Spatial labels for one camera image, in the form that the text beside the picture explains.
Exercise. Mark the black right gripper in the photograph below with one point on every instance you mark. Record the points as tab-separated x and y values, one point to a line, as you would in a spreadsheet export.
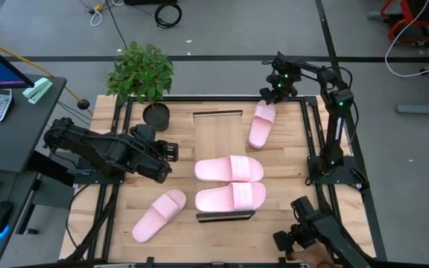
283	76

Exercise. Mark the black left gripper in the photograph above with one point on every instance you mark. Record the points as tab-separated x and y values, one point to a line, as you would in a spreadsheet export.
154	152

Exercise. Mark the pink rubber slide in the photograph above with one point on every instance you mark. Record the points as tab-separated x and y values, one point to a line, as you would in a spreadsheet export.
229	168
229	197
261	126
158	216

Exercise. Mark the black spare robot arm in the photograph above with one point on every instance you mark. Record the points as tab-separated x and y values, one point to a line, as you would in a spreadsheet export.
330	227

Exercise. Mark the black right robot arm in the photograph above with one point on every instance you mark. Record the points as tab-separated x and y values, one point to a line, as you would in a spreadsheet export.
335	130

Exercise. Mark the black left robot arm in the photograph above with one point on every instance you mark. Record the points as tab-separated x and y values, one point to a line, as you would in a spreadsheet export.
106	152

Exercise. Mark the wooden shelf with black legs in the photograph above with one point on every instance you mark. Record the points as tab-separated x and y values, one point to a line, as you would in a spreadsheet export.
218	137

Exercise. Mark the green plant in black pot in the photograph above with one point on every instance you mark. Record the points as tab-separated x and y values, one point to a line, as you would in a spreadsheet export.
140	70

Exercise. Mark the grey desk foot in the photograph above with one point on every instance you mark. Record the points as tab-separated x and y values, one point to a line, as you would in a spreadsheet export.
423	109

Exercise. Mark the mint green stapler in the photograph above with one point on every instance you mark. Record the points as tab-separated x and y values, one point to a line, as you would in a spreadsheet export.
37	89

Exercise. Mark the dark grey side desk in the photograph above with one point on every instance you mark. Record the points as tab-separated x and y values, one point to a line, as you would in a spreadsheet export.
13	141

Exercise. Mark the red and black cart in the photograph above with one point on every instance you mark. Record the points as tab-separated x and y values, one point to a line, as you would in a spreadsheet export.
423	11

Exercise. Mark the person's hand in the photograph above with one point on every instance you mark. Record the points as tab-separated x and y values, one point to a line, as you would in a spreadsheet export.
311	258

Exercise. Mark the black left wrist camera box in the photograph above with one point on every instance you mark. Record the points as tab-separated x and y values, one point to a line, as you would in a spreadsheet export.
143	132

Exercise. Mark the black metal rig frame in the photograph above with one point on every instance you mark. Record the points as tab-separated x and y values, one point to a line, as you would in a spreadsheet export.
127	111

